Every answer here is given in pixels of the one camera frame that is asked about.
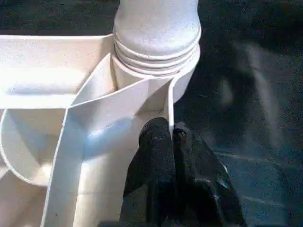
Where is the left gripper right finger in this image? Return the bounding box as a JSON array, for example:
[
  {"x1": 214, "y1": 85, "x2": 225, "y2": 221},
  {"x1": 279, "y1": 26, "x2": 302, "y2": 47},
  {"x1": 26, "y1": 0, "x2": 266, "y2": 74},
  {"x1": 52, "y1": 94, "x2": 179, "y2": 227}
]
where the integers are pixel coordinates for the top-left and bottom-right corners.
[{"x1": 172, "y1": 121, "x2": 247, "y2": 227}]

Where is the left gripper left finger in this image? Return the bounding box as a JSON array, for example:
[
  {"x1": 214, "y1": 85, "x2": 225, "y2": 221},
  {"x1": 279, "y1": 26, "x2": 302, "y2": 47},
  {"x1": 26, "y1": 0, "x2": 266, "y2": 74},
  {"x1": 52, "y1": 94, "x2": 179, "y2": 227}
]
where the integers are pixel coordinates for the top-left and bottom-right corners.
[{"x1": 119, "y1": 117, "x2": 178, "y2": 227}]

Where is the white plastic table leg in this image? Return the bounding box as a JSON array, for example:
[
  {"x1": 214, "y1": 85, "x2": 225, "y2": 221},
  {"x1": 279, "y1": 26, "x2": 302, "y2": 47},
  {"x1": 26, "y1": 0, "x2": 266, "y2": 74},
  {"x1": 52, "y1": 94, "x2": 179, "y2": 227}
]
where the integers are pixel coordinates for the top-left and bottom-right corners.
[{"x1": 112, "y1": 0, "x2": 203, "y2": 79}]

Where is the white plastic table top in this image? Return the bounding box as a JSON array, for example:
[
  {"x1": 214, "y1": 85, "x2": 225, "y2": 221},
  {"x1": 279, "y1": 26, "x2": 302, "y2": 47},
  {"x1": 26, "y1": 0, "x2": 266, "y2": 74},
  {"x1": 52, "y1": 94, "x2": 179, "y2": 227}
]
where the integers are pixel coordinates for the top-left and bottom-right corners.
[{"x1": 0, "y1": 33, "x2": 202, "y2": 227}]

